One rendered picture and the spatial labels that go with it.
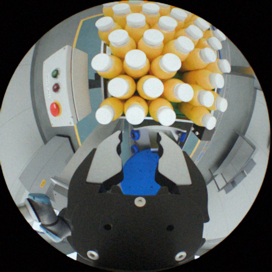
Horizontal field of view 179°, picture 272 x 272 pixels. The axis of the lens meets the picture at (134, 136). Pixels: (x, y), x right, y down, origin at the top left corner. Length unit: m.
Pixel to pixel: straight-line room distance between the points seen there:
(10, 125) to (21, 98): 0.64
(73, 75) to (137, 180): 0.33
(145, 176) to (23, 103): 2.77
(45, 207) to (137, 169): 0.44
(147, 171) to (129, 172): 0.06
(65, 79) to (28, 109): 2.59
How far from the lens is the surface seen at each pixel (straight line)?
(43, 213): 0.48
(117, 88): 0.17
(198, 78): 0.29
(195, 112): 0.28
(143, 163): 0.32
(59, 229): 0.54
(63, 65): 0.23
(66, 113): 0.22
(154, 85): 0.17
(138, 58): 0.18
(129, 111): 0.18
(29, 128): 2.81
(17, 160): 2.81
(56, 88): 0.22
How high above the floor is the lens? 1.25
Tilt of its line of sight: 58 degrees down
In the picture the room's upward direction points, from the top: 175 degrees counter-clockwise
